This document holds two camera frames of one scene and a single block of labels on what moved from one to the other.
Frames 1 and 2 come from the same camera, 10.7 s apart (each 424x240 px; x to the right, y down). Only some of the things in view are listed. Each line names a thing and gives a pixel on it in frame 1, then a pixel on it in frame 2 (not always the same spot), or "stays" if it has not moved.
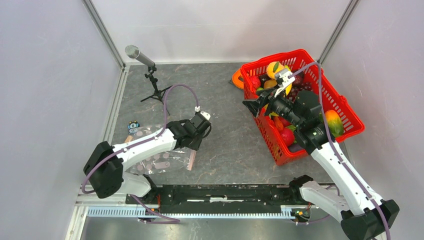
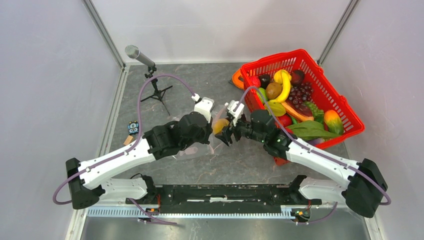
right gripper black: x=265 y=95 → x=227 y=132
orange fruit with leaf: x=273 y=67 → x=219 y=125
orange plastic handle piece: x=235 y=78 stays
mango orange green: x=334 y=123 stays
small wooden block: x=128 y=139 stays
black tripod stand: x=158 y=94 stays
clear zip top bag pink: x=174 y=160 → x=215 y=146
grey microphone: x=133 y=51 stays
